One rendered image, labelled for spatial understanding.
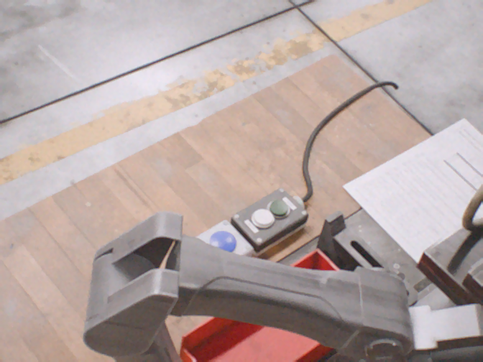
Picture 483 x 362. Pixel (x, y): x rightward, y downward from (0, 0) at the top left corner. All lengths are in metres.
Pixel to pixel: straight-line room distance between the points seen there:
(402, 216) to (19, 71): 1.71
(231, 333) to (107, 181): 0.33
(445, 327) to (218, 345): 0.44
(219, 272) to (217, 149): 0.70
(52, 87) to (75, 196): 1.46
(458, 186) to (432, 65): 1.64
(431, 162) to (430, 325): 0.68
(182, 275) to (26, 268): 0.58
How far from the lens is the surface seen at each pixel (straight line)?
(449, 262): 1.14
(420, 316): 0.93
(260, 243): 1.35
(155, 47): 3.01
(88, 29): 3.07
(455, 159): 1.59
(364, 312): 0.86
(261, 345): 1.29
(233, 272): 0.82
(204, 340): 1.28
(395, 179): 1.52
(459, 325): 0.92
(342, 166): 1.52
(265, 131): 1.54
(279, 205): 1.39
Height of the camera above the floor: 2.01
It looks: 50 degrees down
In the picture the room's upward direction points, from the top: 11 degrees clockwise
